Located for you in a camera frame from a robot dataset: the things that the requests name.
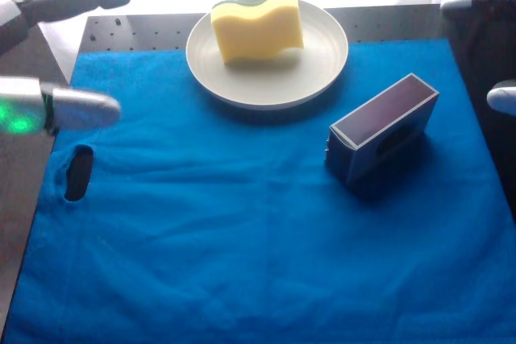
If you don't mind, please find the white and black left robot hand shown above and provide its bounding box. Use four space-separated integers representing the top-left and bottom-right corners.
0 0 132 136

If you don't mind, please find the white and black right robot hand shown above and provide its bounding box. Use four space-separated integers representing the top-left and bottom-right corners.
439 0 516 118

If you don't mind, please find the yellow sponge with green scourer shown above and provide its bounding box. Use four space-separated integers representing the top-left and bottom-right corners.
210 0 306 65

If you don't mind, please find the dark purple box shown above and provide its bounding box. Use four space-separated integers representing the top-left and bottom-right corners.
324 73 440 193

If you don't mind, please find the white round plate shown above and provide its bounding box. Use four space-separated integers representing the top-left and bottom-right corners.
185 0 350 112

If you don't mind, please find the blue table cloth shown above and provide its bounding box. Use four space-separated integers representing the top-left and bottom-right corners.
0 37 516 344

